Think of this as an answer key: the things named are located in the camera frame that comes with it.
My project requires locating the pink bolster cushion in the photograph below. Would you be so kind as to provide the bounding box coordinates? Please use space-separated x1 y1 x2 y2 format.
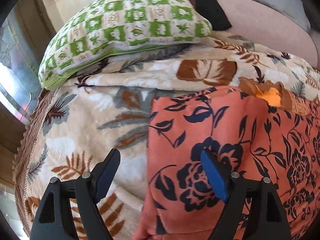
217 0 319 67

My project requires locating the orange floral garment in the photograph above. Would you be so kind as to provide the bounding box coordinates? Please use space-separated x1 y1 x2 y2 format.
133 86 319 239

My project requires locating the cream leaf-pattern blanket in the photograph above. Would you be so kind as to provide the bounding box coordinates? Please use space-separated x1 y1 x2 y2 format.
14 32 319 239

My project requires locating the green white patterned pillow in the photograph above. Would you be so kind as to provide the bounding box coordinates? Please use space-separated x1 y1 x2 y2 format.
38 0 213 90

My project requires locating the stained glass door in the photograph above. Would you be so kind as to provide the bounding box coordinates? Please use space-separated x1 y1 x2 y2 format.
1 9 41 125

